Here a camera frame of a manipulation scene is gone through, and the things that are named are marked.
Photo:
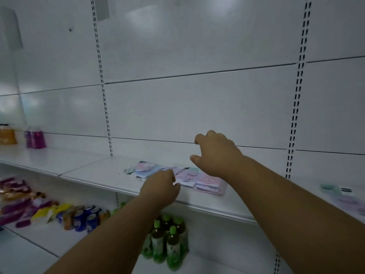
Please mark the person's left hand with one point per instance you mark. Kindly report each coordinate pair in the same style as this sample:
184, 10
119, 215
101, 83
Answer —
158, 191

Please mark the person's right hand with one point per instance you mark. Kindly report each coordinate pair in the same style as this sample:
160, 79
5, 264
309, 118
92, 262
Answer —
219, 156

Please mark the person's left thumb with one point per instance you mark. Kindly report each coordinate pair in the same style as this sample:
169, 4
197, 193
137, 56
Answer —
176, 189

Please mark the person's right thumb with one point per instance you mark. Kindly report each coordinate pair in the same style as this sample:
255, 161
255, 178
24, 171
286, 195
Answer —
197, 160

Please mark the person's left forearm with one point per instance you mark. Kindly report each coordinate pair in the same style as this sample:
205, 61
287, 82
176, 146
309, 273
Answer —
108, 239

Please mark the person's right forearm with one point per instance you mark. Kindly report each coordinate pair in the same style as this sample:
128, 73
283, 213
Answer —
299, 225

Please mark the pastel pink stationery packet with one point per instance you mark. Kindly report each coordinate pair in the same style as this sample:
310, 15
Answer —
204, 182

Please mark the green tea bottle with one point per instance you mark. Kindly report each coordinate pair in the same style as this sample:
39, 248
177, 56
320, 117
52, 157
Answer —
158, 242
166, 224
182, 233
174, 249
147, 245

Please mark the pastel blue stationery packet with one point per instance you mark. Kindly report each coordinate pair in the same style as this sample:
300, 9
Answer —
145, 169

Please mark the white metal shelf board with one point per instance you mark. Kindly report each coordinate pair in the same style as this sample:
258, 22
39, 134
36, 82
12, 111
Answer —
119, 179
313, 194
42, 242
54, 159

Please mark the orange drink can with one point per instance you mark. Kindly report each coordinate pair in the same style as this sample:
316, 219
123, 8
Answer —
103, 216
68, 219

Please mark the blue drink can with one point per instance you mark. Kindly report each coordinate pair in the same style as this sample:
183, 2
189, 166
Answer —
79, 221
91, 209
92, 223

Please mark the white slotted shelf upright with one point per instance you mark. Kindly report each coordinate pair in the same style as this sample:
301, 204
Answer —
100, 74
298, 82

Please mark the yellow snack packet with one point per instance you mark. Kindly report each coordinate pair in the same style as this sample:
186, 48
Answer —
47, 214

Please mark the mint green calculator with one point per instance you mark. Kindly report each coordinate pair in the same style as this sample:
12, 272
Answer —
330, 189

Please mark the purple bottle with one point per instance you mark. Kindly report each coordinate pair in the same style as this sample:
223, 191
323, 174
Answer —
29, 138
39, 139

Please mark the white calculator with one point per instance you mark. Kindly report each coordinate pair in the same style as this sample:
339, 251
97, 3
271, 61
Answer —
347, 191

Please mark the pastel purple stationery packet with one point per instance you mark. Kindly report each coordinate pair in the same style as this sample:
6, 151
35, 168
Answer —
349, 204

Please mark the pile of purple snack packets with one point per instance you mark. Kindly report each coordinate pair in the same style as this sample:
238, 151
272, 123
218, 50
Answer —
17, 201

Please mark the orange bottle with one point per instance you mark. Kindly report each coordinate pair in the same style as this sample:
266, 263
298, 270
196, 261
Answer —
7, 135

